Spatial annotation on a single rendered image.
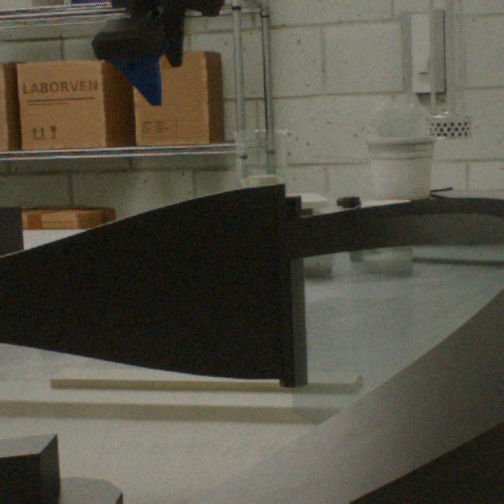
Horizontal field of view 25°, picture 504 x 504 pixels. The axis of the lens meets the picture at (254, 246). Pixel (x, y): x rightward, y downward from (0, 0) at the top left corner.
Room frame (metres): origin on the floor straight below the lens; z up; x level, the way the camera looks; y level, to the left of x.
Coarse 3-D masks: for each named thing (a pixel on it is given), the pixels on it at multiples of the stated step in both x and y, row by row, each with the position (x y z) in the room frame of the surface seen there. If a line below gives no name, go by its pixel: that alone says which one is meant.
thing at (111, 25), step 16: (112, 0) 1.10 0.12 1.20; (128, 0) 1.09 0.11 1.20; (144, 0) 1.09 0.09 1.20; (144, 16) 1.09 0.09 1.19; (112, 32) 1.04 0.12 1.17; (128, 32) 1.04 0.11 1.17; (144, 32) 1.03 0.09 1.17; (160, 32) 1.05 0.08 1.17; (96, 48) 1.05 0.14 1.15; (112, 48) 1.04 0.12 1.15; (128, 48) 1.04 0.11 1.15; (144, 48) 1.04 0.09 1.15; (160, 48) 1.05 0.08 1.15
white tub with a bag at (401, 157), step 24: (408, 96) 2.27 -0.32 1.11; (384, 120) 2.26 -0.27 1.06; (408, 120) 2.25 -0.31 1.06; (384, 144) 2.24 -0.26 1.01; (408, 144) 2.23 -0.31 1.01; (432, 144) 2.26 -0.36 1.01; (384, 168) 2.25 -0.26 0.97; (408, 168) 2.24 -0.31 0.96; (384, 192) 2.26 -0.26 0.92; (408, 192) 2.24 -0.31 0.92
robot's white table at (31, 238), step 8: (24, 232) 1.93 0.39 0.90; (32, 232) 1.93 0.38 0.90; (40, 232) 1.92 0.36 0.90; (48, 232) 1.92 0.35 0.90; (56, 232) 1.91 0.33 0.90; (64, 232) 1.91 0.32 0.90; (72, 232) 1.90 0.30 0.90; (24, 240) 1.81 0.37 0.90; (32, 240) 1.80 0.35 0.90; (40, 240) 1.80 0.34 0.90; (48, 240) 1.79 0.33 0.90; (24, 248) 1.70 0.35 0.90
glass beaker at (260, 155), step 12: (240, 132) 1.34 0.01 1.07; (252, 132) 1.33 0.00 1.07; (264, 132) 1.33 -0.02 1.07; (276, 132) 1.33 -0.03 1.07; (240, 144) 1.34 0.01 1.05; (252, 144) 1.33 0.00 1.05; (264, 144) 1.33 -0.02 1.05; (276, 144) 1.34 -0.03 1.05; (240, 156) 1.34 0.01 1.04; (252, 156) 1.33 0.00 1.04; (264, 156) 1.33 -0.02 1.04; (276, 156) 1.33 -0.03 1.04; (240, 168) 1.34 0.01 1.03; (252, 168) 1.33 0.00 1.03; (264, 168) 1.33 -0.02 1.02; (276, 168) 1.33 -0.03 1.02; (240, 180) 1.34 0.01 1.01; (252, 180) 1.33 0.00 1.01; (264, 180) 1.33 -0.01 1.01; (276, 180) 1.33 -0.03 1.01
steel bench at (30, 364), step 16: (352, 192) 2.52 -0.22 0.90; (368, 192) 2.50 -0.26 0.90; (432, 192) 2.43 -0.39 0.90; (448, 192) 2.41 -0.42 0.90; (464, 192) 2.40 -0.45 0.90; (480, 192) 2.38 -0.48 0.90; (496, 192) 2.36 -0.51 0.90; (320, 208) 2.16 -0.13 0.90; (336, 208) 2.15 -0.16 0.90; (352, 208) 2.13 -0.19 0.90; (0, 352) 0.94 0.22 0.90; (16, 352) 0.94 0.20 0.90; (32, 352) 0.93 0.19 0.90; (48, 352) 0.93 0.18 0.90; (0, 368) 0.88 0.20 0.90; (16, 368) 0.88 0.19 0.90; (32, 368) 0.87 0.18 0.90; (48, 368) 0.87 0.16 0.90; (64, 368) 0.87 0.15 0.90; (80, 368) 0.87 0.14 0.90; (96, 368) 0.86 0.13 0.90; (112, 368) 0.86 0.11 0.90; (128, 368) 0.86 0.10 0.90; (144, 368) 0.86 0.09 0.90
